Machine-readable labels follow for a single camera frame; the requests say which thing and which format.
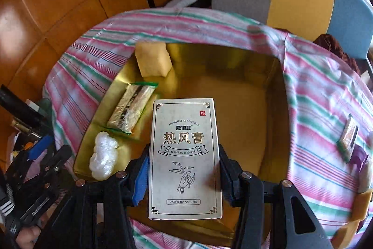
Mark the green-edged snack bar packet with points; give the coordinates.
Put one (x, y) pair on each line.
(131, 106)

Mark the white ointment carton box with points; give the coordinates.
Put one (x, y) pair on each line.
(184, 177)

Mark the striped pink green bedsheet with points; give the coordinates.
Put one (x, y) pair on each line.
(322, 91)

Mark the yellow sponge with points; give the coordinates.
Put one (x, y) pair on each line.
(345, 234)
(153, 59)

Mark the white plastic bag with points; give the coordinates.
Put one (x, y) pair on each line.
(104, 157)

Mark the gold open box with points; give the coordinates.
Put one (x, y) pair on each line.
(252, 119)

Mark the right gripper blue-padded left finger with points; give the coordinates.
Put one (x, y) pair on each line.
(139, 177)

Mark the purple snack packet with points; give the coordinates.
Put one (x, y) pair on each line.
(359, 157)

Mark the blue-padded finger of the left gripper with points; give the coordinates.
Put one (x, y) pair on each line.
(37, 149)

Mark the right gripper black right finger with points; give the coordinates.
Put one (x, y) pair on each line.
(230, 172)

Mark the dark red blanket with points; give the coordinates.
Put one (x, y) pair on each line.
(329, 43)

